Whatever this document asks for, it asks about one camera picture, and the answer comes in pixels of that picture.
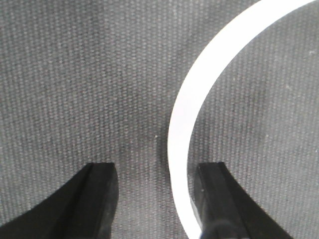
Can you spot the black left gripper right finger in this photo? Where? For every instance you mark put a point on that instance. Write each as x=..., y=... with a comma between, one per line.
x=226, y=211

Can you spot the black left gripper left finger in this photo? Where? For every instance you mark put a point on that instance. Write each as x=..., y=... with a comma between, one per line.
x=83, y=208

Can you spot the white half-ring pipe clamp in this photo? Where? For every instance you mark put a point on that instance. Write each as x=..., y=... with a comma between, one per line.
x=189, y=99

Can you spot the black fabric table mat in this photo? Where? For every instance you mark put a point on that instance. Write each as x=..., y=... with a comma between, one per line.
x=95, y=81

